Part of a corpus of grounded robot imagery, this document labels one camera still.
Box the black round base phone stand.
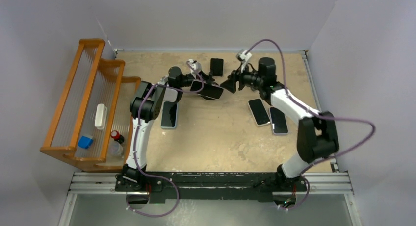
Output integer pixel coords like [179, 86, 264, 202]
[200, 95, 217, 100]

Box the light blue case phone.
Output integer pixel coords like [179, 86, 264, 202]
[160, 101, 178, 129]

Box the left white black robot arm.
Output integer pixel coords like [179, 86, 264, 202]
[115, 62, 219, 192]

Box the red cap bottle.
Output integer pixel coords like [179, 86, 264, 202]
[108, 130, 125, 157]

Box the white rectangular device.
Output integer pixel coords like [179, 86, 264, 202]
[94, 103, 107, 130]

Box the black aluminium base frame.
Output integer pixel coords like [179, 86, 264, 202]
[58, 172, 362, 226]

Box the white edged black phone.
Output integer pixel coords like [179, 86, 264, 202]
[248, 99, 270, 126]

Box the lavender case phone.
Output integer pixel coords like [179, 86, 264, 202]
[269, 107, 288, 135]

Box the black phone clear case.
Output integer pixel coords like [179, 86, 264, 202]
[190, 80, 224, 99]

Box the orange wooden rack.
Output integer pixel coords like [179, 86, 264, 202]
[40, 38, 141, 172]

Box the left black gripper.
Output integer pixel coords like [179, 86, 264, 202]
[178, 71, 216, 92]

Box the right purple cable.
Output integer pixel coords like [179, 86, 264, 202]
[245, 39, 377, 211]

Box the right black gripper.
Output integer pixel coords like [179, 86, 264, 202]
[220, 63, 264, 94]

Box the blue cap bottle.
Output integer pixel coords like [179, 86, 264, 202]
[78, 135, 94, 149]

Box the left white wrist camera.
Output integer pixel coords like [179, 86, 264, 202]
[186, 59, 202, 78]

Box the black rectangular phone stand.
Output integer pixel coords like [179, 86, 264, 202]
[210, 58, 224, 77]

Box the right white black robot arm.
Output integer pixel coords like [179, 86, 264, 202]
[220, 56, 339, 190]

